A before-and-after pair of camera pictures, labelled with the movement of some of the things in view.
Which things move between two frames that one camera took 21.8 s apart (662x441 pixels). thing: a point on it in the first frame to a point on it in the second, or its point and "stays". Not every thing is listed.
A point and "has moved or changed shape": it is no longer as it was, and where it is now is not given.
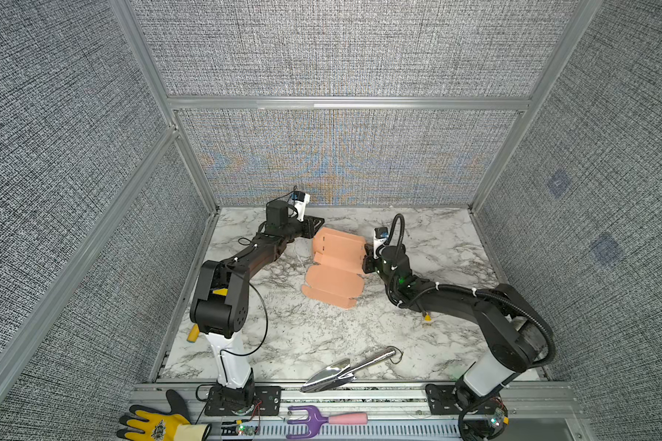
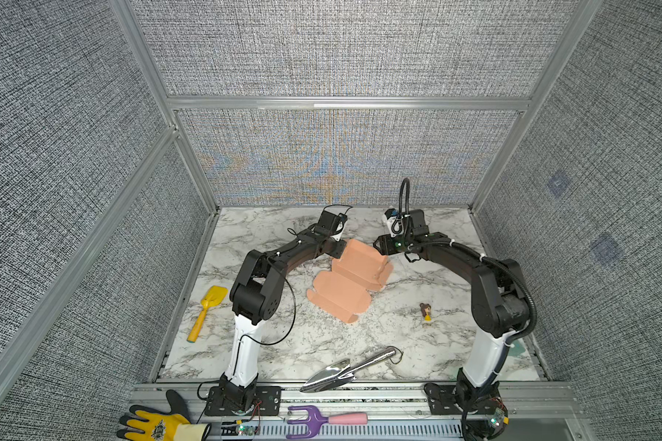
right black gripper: (369, 258) to (384, 247)
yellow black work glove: (173, 424) stays
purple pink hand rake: (318, 418) stays
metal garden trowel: (341, 372) stays
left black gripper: (308, 222) to (337, 254)
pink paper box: (336, 274) has moved or changed shape
